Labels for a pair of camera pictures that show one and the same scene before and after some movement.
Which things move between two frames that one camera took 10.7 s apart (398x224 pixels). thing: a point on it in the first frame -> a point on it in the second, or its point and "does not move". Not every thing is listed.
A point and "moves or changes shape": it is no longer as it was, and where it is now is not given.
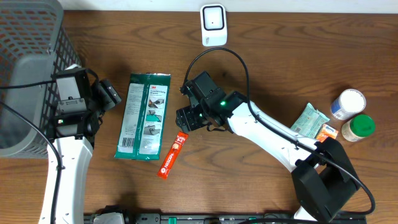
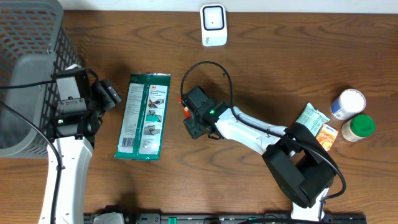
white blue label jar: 349,102 does not move
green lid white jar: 360,126 does not move
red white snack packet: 181,139 moves or changes shape
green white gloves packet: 141,129 does not move
